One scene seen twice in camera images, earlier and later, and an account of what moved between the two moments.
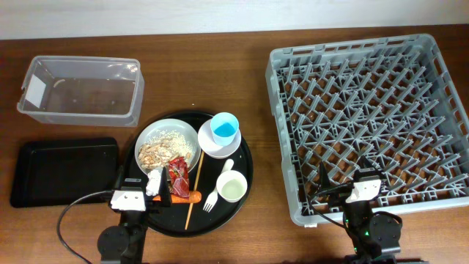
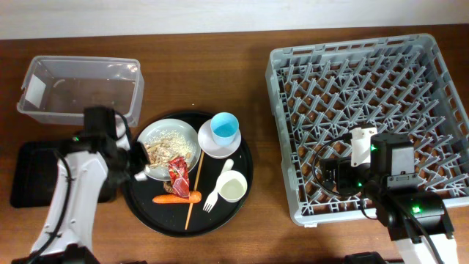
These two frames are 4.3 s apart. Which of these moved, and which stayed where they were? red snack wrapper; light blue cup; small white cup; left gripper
Moved: left gripper
Stayed: red snack wrapper; small white cup; light blue cup
